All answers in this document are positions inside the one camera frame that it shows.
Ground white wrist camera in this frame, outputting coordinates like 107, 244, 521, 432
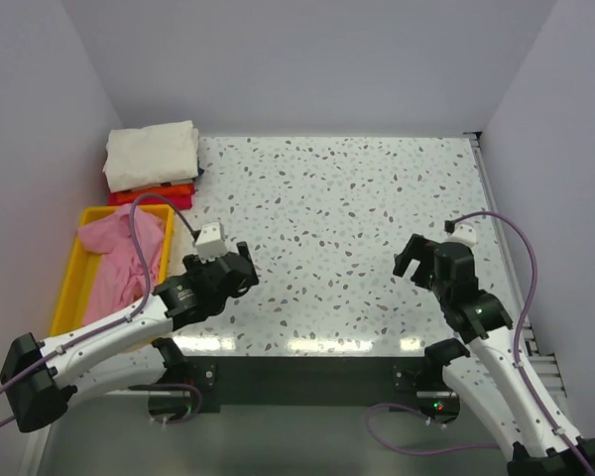
194, 222, 228, 263
444, 220, 478, 248

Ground folded cream t shirt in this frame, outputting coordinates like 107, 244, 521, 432
103, 120, 199, 192

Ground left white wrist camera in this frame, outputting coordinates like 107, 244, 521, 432
194, 222, 228, 263

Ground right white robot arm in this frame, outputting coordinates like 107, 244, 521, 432
393, 234, 595, 475

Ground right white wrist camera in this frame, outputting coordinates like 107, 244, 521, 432
444, 220, 478, 248

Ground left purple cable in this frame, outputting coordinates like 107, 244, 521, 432
0, 193, 202, 435

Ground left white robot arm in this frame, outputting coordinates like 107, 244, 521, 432
0, 242, 259, 433

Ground folded red t shirt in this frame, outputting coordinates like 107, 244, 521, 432
107, 182, 195, 210

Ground pink t shirt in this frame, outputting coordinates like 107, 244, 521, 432
77, 204, 165, 325

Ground yellow plastic tray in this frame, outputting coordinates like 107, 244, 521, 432
50, 204, 175, 336

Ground folded orange t shirt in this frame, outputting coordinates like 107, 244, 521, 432
108, 182, 195, 204

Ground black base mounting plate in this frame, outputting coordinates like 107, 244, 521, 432
149, 356, 461, 424

